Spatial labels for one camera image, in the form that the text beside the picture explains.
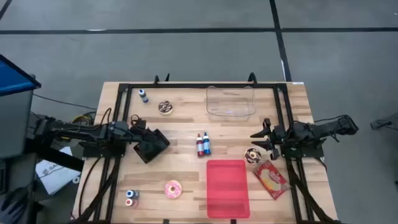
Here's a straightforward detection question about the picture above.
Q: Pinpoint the monitor with blue screen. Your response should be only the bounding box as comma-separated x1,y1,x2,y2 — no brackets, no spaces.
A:
0,54,42,159

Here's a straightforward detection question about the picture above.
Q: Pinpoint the dark stand foot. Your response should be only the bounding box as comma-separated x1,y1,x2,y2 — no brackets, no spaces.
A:
369,112,398,131

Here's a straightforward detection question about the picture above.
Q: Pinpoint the blue ink bottle tall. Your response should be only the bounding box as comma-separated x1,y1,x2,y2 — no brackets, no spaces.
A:
202,131,212,156

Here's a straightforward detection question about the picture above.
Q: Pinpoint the pink frosted donut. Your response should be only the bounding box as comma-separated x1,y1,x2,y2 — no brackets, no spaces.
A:
164,179,183,200

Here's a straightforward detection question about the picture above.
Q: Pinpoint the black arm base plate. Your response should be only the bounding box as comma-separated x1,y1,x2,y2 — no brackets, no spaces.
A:
278,133,325,159
81,133,128,160

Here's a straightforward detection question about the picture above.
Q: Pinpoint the small black tray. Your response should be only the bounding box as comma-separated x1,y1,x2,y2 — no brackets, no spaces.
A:
132,128,171,164

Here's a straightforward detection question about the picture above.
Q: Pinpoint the chocolate donut with white stripes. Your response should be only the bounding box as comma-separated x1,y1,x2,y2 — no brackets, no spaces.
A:
158,100,174,116

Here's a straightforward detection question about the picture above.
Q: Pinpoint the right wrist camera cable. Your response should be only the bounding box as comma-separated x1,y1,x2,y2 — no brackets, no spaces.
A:
313,114,346,124

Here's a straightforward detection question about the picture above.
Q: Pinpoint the thin black floor cable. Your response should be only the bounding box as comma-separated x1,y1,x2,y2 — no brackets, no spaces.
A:
32,94,98,111

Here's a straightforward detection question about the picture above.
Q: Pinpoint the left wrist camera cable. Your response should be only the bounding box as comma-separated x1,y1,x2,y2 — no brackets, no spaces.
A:
99,107,141,125

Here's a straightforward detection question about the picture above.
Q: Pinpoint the chocolate donut with sprinkles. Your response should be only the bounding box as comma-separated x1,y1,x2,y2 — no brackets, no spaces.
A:
244,147,262,165

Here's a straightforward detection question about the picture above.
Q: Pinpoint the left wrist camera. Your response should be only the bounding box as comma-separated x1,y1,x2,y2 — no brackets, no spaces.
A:
132,118,147,130

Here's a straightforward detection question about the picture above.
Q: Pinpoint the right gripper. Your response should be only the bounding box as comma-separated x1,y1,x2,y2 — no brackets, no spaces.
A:
250,117,289,151

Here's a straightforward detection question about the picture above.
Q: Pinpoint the black metal beam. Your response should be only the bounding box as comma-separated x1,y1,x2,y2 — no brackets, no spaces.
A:
24,138,85,172

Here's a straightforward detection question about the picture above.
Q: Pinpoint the person's hand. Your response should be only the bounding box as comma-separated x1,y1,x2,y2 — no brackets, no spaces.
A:
0,185,31,224

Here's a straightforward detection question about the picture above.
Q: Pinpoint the white printed paper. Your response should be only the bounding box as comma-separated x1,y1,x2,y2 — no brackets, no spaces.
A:
35,146,82,196

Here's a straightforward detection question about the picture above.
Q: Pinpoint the yellow cable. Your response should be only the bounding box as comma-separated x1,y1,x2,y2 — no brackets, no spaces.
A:
72,114,94,125

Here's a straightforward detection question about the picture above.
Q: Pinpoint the black cable bundle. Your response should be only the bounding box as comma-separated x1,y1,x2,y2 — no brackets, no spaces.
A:
73,157,122,224
285,157,340,224

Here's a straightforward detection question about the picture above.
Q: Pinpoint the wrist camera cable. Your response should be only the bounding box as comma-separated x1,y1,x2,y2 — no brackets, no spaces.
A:
313,114,346,124
99,107,141,125

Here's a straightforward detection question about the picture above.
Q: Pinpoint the black aluminium table frame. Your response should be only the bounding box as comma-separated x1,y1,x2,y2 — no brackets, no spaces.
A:
71,82,340,224

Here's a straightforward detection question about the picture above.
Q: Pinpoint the red snack packet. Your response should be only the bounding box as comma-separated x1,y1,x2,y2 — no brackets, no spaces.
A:
252,159,292,200

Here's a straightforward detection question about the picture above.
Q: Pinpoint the red plastic tray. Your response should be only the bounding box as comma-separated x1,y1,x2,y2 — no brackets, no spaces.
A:
206,159,251,220

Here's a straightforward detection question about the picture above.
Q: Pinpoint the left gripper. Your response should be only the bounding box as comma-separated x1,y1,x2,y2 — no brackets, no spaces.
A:
124,123,167,153

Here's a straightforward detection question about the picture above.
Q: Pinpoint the clear plastic tray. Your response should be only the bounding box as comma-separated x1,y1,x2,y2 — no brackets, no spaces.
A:
204,85,257,121

